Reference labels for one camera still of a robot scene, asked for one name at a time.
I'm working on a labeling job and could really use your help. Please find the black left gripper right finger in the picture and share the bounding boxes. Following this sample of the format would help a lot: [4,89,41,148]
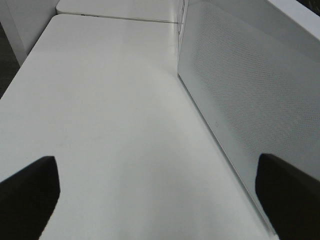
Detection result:
[255,153,320,240]

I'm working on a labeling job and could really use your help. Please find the white microwave door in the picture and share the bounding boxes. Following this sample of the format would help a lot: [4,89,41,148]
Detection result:
[178,0,320,230]

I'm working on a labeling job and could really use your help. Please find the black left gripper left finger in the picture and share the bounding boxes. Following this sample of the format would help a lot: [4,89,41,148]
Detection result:
[0,156,61,240]

